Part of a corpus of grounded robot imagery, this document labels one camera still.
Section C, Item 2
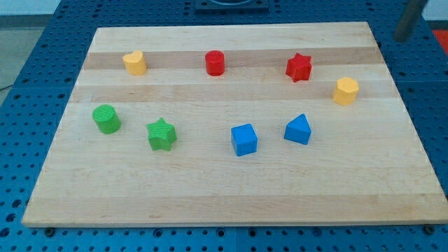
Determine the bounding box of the green star block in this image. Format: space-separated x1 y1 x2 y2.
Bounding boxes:
146 118 177 151

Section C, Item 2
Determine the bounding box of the red star block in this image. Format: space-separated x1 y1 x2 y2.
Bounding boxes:
286 53 312 83

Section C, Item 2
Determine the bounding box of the blue cube block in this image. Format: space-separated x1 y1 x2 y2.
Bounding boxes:
231 124 258 156

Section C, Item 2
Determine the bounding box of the wooden board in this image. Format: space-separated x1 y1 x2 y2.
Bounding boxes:
22 22 447 228

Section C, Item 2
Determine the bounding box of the red cylinder block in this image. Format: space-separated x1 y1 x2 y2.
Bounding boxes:
204 50 225 76

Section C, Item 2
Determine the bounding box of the blue triangular prism block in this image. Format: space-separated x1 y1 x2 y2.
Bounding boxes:
283 113 312 145

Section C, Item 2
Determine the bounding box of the yellow heart block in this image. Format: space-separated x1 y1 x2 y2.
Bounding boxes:
122 50 147 76

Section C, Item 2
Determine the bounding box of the green cylinder block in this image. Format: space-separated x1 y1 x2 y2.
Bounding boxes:
92 104 121 134

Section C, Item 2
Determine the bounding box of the yellow hexagon block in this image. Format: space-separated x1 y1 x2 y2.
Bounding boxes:
332 77 359 106

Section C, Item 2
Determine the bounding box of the red object at edge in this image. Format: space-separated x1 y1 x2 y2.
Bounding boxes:
433 29 448 54

